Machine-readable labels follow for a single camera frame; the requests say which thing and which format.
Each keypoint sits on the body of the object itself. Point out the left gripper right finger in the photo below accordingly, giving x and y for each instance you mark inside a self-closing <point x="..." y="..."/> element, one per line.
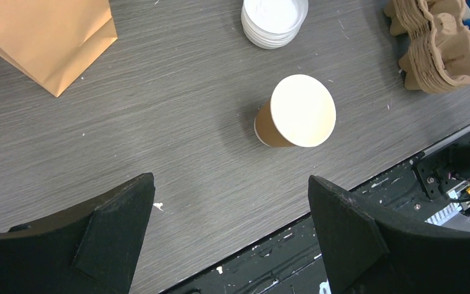
<point x="367" y="248"/>

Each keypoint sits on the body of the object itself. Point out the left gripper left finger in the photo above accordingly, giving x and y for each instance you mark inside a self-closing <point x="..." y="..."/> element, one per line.
<point x="91" y="247"/>

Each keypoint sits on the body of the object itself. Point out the brown paper bag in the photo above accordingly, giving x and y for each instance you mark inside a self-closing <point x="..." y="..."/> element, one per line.
<point x="54" y="42"/>

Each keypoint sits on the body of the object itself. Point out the stack of pulp cup carriers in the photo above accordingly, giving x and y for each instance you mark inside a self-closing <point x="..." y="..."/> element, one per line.
<point x="438" y="57"/>

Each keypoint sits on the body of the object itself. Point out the stack of white lids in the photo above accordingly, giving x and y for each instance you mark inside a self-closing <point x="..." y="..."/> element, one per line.
<point x="272" y="24"/>

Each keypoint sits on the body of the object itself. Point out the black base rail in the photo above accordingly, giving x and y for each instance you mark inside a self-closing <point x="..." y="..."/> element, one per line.
<point x="422" y="187"/>

